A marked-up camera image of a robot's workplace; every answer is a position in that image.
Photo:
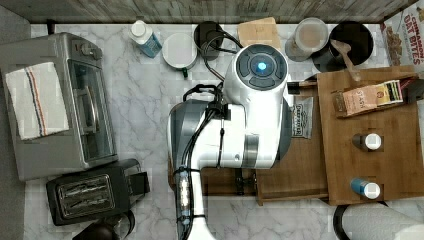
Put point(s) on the blue shaker white cap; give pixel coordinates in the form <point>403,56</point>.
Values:
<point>365,188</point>

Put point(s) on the grey snack packet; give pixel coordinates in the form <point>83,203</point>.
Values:
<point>302,118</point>

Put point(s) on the clear jar white lid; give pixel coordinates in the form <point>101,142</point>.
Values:
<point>310,36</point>

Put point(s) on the silver toaster oven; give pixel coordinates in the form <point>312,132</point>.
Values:
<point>88,142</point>

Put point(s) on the light wooden cutting board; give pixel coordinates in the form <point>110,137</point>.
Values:
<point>262,31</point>

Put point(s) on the cinnamon oat bites cereal box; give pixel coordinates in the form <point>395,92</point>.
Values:
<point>403,36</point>

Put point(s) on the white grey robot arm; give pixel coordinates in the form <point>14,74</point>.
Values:
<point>243,122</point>

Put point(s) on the black utensil crock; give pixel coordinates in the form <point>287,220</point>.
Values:
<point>357,35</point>

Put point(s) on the black two-slot toaster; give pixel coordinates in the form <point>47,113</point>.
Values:
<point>100,192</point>

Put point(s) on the white striped dish towel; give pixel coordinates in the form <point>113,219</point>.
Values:
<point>37,101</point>

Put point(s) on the white mug green handle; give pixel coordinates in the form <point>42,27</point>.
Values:
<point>180,52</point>

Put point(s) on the white paper towel roll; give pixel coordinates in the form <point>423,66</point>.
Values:
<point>375,221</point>

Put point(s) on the black round cable base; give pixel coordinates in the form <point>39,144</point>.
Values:
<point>208,37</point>

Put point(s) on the tea bag box rack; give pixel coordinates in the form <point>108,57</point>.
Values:
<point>377,97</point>

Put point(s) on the blue white milk carton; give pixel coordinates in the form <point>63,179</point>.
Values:
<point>144,37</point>

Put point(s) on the wooden spoon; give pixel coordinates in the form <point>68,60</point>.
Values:
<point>344,49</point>

